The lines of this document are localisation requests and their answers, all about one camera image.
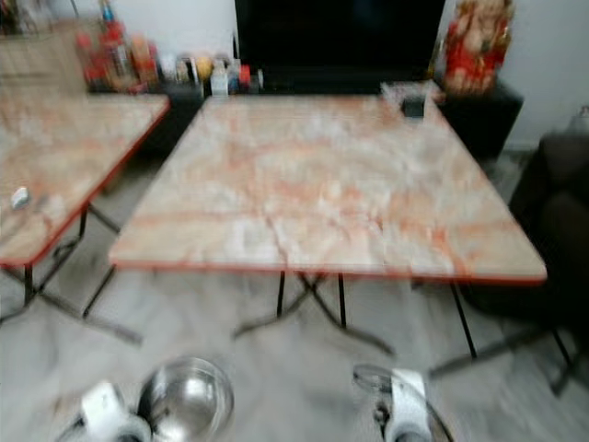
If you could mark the small white bottle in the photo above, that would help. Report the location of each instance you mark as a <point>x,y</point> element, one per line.
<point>219,81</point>

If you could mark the black flat television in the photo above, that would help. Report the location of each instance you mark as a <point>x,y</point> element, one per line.
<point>340,39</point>

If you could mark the small white object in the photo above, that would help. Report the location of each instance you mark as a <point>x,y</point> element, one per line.
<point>20,196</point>

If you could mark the yellow round jar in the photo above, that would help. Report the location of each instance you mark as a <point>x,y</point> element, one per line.
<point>202,67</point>

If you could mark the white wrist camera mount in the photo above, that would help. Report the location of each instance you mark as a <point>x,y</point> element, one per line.
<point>409,398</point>
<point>110,410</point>

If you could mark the red gold deity statue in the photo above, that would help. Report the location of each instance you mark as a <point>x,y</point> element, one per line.
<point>479,46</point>

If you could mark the tall red bottle blue cap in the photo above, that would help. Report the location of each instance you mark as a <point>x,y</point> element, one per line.
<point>116,46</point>

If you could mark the round stainless steel bowl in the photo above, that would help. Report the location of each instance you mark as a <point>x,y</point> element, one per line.
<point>189,398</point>

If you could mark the marble folding table red rim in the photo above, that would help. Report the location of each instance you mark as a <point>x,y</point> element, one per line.
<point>64,157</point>

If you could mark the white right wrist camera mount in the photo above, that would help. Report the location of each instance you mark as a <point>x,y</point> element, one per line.
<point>409,398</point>

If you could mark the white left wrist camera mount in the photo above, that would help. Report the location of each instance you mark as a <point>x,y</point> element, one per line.
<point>110,410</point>

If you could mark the large marble folding table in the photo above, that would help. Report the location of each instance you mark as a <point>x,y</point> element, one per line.
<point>331,189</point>

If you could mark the light wooden sideboard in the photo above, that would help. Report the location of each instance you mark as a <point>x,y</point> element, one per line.
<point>41,60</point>

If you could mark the black sofa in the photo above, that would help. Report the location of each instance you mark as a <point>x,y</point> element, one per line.
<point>552,212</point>

